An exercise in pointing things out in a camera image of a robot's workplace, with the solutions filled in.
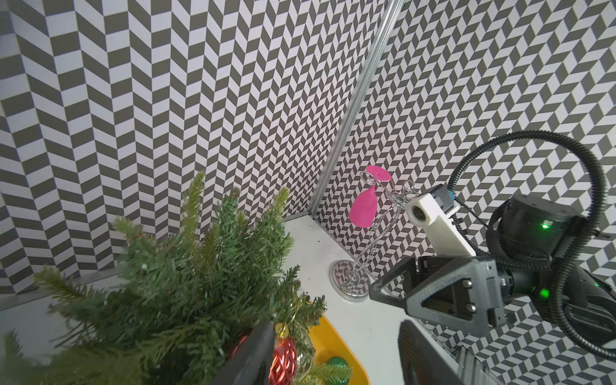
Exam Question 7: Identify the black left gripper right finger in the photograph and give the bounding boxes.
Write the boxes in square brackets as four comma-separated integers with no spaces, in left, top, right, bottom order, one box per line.
[397,319,501,385]

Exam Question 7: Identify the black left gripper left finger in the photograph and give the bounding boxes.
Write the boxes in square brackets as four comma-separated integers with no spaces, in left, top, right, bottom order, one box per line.
[211,321,275,385]

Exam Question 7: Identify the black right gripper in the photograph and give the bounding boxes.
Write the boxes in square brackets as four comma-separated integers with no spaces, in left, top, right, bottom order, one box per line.
[369,256,507,335]

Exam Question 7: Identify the red glitter ball ornament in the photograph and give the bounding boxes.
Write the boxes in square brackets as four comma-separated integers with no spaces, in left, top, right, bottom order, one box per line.
[229,332,298,384]

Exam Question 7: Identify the green glitter ball ornament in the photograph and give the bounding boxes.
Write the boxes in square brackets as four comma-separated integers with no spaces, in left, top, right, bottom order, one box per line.
[325,356,353,385]

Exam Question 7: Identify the small green christmas tree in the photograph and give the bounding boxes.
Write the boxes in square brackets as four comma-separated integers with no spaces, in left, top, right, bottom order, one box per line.
[1,173,331,384]

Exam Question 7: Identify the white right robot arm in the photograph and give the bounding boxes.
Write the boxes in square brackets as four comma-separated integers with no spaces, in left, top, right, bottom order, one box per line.
[369,130,615,361]

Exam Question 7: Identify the yellow plastic tray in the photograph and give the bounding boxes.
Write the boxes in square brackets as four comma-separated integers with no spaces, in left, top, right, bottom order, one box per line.
[308,315,371,385]

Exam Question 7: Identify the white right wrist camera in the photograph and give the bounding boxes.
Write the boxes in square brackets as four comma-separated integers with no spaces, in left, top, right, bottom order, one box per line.
[404,184,477,257]

